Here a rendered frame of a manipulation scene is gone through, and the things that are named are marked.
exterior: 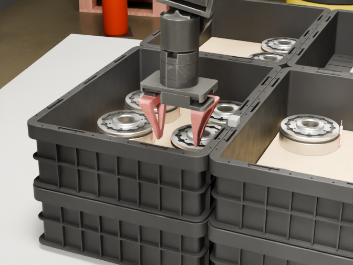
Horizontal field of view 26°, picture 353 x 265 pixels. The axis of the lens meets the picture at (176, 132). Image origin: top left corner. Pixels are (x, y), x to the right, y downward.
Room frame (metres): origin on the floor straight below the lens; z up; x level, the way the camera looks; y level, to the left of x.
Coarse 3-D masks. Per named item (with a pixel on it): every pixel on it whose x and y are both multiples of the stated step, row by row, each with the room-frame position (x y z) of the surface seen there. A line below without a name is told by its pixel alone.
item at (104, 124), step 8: (112, 112) 1.25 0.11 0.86; (120, 112) 1.26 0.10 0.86; (128, 112) 1.26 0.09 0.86; (136, 112) 1.25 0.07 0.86; (104, 120) 1.23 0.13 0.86; (144, 120) 1.22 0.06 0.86; (104, 128) 1.19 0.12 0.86; (112, 128) 1.19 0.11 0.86; (120, 128) 1.19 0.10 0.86; (128, 128) 1.19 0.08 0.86; (136, 128) 1.19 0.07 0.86; (144, 128) 1.19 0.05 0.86; (120, 136) 1.16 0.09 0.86; (128, 136) 1.16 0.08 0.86
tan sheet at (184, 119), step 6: (180, 114) 1.32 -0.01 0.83; (186, 114) 1.32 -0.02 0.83; (174, 120) 1.29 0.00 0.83; (180, 120) 1.29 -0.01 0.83; (186, 120) 1.29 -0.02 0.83; (168, 126) 1.26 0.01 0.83; (174, 126) 1.26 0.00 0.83; (180, 126) 1.26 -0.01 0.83; (168, 132) 1.24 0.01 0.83; (156, 138) 1.21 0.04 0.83; (162, 138) 1.21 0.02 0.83; (168, 138) 1.21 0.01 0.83; (156, 144) 1.19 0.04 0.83; (162, 144) 1.19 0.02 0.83; (168, 144) 1.19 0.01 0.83
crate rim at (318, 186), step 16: (272, 80) 1.24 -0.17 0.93; (352, 80) 1.25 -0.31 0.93; (256, 112) 1.11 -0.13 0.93; (240, 128) 1.04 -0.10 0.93; (224, 144) 0.99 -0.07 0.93; (224, 160) 0.94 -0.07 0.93; (224, 176) 0.93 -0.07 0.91; (240, 176) 0.92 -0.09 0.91; (256, 176) 0.91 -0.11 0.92; (272, 176) 0.90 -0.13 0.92; (288, 176) 0.90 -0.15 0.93; (304, 176) 0.89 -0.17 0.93; (320, 176) 0.89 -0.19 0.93; (304, 192) 0.89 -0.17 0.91; (320, 192) 0.88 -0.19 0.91; (336, 192) 0.87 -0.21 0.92; (352, 192) 0.86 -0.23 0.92
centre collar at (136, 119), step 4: (116, 116) 1.22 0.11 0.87; (120, 116) 1.23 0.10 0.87; (124, 116) 1.23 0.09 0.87; (128, 116) 1.23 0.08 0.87; (132, 116) 1.23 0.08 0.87; (136, 116) 1.22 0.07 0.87; (112, 120) 1.21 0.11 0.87; (116, 120) 1.21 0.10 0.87; (136, 120) 1.21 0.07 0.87; (116, 124) 1.20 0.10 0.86; (120, 124) 1.19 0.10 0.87; (124, 124) 1.19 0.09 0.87; (128, 124) 1.19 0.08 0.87; (132, 124) 1.19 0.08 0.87; (136, 124) 1.20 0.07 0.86
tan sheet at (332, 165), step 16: (272, 144) 1.19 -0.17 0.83; (352, 144) 1.19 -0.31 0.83; (272, 160) 1.13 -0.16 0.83; (288, 160) 1.13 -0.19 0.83; (304, 160) 1.13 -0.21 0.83; (320, 160) 1.13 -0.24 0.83; (336, 160) 1.13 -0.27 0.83; (352, 160) 1.13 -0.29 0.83; (336, 176) 1.07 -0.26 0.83; (352, 176) 1.07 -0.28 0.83
